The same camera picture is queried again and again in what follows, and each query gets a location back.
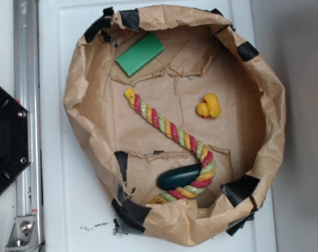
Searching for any yellow rubber duck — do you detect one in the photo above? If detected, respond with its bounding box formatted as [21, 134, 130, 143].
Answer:
[196, 93, 221, 118]

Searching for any brown paper bag bin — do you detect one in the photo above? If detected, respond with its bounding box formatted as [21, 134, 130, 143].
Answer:
[63, 5, 286, 246]

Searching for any dark green oval object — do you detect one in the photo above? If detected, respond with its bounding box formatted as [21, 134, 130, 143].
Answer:
[157, 163, 201, 191]

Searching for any green rectangular block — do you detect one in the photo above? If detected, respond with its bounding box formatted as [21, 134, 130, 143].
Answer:
[116, 33, 165, 77]

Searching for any multicolour twisted rope toy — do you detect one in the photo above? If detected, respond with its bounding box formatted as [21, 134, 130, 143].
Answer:
[124, 88, 216, 204]

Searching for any aluminium extrusion rail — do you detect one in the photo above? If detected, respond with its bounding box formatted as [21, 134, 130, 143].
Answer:
[13, 1, 45, 251]

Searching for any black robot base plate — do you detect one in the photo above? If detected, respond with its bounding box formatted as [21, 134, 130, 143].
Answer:
[0, 86, 30, 196]

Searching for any metal corner bracket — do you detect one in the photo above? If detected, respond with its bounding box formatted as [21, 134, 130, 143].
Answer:
[5, 215, 39, 251]

